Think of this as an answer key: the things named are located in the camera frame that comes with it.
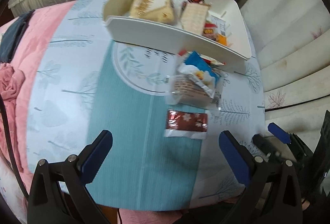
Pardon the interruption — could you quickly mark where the navy blue folded cloth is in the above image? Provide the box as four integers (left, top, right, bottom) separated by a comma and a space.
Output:
0, 9, 35, 63

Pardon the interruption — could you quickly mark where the small red candy packet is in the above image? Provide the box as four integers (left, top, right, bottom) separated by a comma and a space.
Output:
203, 22, 218, 41

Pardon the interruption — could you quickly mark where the pink crumpled towel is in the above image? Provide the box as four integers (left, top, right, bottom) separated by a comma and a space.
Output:
1, 63, 25, 172

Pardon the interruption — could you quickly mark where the blue white snack packet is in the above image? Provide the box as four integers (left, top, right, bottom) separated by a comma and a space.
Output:
177, 51, 220, 98

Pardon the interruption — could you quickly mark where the clear packet red label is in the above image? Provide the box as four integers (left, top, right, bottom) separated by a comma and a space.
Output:
166, 49, 224, 112

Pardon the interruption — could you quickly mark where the orange white snack bar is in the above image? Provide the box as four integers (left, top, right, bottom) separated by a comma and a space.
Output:
215, 17, 228, 46

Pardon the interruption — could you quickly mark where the patterned tablecloth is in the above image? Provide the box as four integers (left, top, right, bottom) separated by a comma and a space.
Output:
26, 0, 265, 211

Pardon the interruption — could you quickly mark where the black cable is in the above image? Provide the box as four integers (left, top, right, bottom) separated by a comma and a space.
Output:
0, 94, 30, 200

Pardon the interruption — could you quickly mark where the large bread packet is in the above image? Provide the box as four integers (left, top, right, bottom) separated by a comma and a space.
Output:
129, 0, 177, 25

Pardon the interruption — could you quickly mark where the pink bed quilt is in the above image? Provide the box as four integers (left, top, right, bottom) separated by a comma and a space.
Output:
0, 0, 78, 224

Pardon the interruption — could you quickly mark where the maroon snowflake packet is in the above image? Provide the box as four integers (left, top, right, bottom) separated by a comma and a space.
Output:
164, 110, 208, 140

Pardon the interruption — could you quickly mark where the beige wafer cracker pack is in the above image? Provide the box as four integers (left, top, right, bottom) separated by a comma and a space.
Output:
180, 3, 210, 35

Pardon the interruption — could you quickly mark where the white plastic storage bin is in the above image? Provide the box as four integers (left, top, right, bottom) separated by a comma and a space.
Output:
103, 0, 252, 67

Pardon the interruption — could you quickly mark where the cream floral curtain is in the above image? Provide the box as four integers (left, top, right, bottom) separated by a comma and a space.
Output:
213, 0, 330, 147

